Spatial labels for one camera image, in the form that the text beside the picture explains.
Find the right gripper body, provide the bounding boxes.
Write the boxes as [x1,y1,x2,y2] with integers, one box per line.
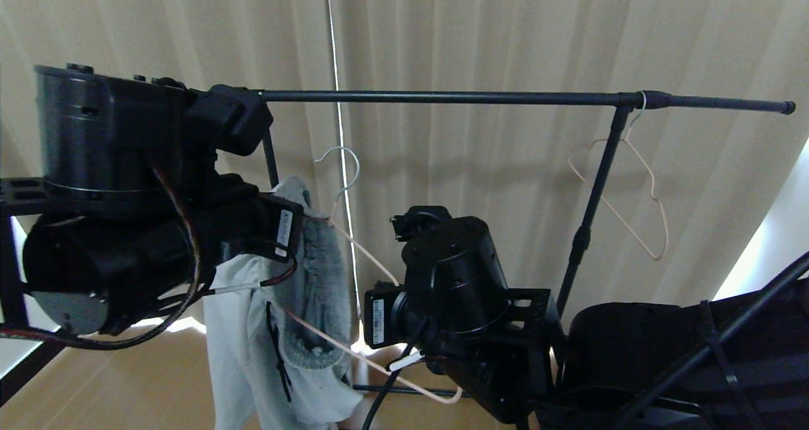
[363,285,563,424]

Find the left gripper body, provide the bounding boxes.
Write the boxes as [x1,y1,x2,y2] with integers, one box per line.
[22,174,304,337]

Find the pink clothes hanger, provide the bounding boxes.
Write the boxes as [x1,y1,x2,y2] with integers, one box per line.
[269,147,465,405]
[568,92,669,261]

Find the pale grey shorts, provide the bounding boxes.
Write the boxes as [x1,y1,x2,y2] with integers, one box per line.
[202,176,364,430]

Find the black clothes rack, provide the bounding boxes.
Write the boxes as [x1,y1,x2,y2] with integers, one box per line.
[259,90,796,398]

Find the beige curtain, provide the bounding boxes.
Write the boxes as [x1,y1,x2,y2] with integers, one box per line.
[0,0,809,329]

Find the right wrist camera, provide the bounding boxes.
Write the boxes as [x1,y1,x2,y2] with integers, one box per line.
[391,206,453,244]

